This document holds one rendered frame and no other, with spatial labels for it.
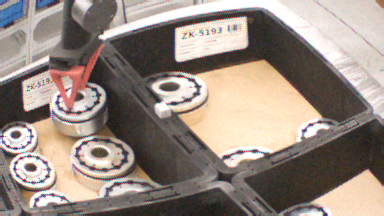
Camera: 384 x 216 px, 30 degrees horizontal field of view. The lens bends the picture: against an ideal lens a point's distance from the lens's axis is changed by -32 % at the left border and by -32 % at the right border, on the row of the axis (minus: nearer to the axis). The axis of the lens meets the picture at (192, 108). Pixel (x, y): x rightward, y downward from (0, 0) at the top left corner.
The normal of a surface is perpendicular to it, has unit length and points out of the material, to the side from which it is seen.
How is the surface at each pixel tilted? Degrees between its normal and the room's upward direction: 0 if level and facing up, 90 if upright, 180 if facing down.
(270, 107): 0
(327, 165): 90
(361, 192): 0
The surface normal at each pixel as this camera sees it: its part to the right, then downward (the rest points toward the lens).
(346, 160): 0.45, 0.45
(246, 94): -0.01, -0.86
